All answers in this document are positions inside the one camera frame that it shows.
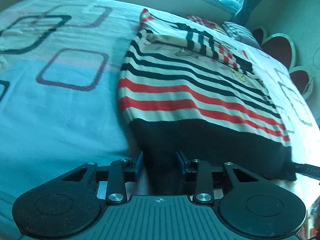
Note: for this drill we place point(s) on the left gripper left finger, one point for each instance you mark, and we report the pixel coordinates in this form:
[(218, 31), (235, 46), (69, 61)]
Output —
[(71, 203)]

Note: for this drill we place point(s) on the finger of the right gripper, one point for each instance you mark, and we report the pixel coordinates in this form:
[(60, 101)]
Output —
[(307, 170)]

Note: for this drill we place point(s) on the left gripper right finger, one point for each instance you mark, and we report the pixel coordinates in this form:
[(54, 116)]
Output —
[(248, 205)]

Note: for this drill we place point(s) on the striped cream knit sweater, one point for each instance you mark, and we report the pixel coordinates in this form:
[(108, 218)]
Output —
[(182, 89)]

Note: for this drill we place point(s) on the heart shaped red headboard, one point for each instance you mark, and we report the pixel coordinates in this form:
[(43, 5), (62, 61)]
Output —
[(281, 47)]

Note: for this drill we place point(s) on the white patterned bed sheet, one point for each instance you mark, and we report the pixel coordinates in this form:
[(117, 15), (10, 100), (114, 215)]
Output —
[(60, 66)]

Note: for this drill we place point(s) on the striped pillow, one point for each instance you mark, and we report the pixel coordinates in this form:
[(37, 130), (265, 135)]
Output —
[(241, 34)]

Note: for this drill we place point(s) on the folded cloth on windowsill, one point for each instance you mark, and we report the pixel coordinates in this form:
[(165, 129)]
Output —
[(231, 4)]

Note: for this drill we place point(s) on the red folded blanket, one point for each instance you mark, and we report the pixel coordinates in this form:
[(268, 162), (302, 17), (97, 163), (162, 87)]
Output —
[(205, 22)]

